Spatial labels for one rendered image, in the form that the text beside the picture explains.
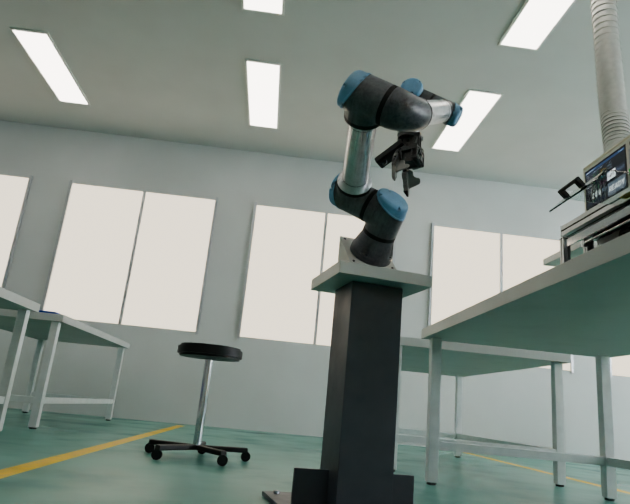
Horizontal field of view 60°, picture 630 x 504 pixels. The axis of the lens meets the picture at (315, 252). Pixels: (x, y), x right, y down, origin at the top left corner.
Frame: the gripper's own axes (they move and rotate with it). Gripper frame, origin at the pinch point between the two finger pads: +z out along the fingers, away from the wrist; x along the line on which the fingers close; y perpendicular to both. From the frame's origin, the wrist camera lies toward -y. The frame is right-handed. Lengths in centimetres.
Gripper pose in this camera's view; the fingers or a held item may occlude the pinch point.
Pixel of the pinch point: (399, 187)
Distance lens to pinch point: 189.1
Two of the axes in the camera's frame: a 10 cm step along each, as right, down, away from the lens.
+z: -1.1, 9.2, -3.8
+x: 5.0, 3.8, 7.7
